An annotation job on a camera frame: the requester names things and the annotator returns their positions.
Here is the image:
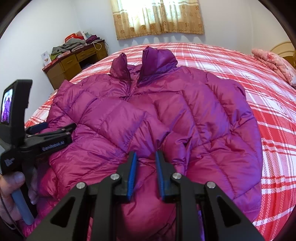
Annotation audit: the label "wooden headboard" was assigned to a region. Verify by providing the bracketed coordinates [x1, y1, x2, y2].
[270, 41, 296, 56]

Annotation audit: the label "person's left hand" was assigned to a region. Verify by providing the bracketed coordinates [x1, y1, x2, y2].
[0, 166, 40, 233]

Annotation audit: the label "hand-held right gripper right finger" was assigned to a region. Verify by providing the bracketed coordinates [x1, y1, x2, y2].
[155, 151, 265, 241]

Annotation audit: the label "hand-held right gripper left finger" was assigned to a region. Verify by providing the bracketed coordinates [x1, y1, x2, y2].
[26, 151, 138, 241]

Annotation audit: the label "pink floral quilt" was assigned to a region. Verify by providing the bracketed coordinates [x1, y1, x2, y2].
[252, 48, 296, 87]

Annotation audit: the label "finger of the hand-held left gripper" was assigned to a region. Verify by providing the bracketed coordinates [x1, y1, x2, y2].
[38, 122, 77, 139]
[24, 122, 49, 135]

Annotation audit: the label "white printed card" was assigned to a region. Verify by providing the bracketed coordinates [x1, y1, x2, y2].
[41, 50, 52, 67]

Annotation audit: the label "red plaid bed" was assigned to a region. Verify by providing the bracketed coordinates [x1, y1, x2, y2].
[24, 42, 296, 241]

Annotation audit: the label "wooden desk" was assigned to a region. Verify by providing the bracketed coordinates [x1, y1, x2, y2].
[42, 39, 109, 91]

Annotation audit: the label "magenta down jacket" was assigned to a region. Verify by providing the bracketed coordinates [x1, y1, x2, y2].
[14, 46, 263, 241]

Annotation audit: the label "grey clothes pile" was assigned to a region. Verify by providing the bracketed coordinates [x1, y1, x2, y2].
[51, 38, 87, 56]

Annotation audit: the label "beige patterned curtain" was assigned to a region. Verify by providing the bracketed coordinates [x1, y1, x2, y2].
[110, 0, 205, 40]

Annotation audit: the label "red paper bag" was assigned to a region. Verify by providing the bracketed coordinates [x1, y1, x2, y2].
[64, 33, 80, 43]

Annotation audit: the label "purple folded clothes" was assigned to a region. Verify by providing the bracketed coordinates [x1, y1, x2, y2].
[85, 35, 102, 45]

